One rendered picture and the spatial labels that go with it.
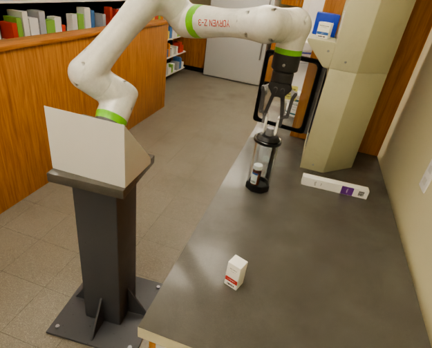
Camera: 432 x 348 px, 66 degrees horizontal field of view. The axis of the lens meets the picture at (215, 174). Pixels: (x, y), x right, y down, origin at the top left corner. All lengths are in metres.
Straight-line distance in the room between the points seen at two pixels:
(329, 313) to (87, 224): 1.05
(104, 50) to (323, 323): 1.13
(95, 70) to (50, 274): 1.39
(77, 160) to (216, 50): 5.55
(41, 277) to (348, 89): 1.97
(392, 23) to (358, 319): 1.10
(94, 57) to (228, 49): 5.41
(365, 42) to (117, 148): 1.03
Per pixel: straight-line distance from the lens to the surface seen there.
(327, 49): 1.49
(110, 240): 1.57
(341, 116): 1.55
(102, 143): 1.26
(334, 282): 1.09
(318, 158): 1.62
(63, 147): 1.38
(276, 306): 0.96
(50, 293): 2.23
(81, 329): 2.03
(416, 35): 1.90
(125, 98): 1.41
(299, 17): 1.15
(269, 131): 1.27
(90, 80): 1.36
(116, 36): 1.33
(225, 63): 6.70
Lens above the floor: 1.66
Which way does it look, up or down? 30 degrees down
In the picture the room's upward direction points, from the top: 8 degrees clockwise
